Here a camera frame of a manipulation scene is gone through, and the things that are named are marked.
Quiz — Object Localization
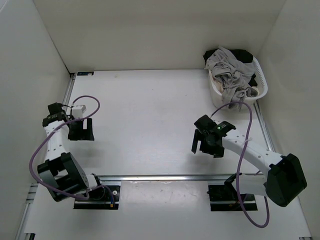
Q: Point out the grey trousers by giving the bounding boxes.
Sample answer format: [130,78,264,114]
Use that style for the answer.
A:
[205,46,260,109]

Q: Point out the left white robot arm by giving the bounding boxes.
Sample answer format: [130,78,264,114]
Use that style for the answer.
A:
[37,102,105,200]

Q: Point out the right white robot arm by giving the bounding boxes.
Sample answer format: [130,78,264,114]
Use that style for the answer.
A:
[191,115,307,207]

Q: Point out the dark label sticker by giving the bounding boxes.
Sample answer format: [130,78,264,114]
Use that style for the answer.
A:
[77,71,95,76]

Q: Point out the beige garment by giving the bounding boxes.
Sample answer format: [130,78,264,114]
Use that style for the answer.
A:
[212,76,224,94]

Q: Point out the white laundry basket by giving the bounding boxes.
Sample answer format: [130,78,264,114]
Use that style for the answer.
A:
[207,57,269,109]

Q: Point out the black garment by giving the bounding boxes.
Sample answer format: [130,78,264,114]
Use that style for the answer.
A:
[203,48,258,87]

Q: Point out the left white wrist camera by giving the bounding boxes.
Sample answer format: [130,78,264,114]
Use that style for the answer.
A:
[70,105,87,119]

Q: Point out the aluminium left rail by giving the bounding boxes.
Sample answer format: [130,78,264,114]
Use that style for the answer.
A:
[62,73,76,105]

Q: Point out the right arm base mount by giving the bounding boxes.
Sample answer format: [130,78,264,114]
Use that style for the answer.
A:
[207,185,258,212]

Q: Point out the aluminium front rail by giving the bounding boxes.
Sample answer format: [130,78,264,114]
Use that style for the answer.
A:
[97,174,268,185]

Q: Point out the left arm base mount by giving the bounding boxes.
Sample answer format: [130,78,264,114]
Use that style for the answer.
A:
[73,181,121,211]

